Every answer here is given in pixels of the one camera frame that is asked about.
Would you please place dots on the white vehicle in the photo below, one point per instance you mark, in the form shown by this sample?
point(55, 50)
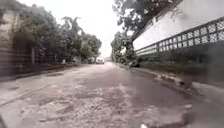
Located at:
point(99, 60)

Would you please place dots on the row of trees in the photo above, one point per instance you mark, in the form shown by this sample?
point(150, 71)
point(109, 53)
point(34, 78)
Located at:
point(63, 40)

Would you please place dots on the tree with dark foliage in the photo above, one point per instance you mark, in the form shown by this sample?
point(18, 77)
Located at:
point(140, 13)

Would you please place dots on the green bushes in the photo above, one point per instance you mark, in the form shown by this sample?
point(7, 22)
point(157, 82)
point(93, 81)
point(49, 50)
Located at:
point(122, 50)

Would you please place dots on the white building with lattice wall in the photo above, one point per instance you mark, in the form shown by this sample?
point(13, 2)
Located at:
point(186, 30)

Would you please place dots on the dark fence with posts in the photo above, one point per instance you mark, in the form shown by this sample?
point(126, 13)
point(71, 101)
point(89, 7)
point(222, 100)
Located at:
point(20, 58)

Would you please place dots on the grey worn asphalt road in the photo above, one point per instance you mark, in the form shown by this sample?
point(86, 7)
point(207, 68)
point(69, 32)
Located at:
point(100, 93)

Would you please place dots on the grey kerb strip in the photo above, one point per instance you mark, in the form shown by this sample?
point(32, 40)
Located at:
point(166, 78)

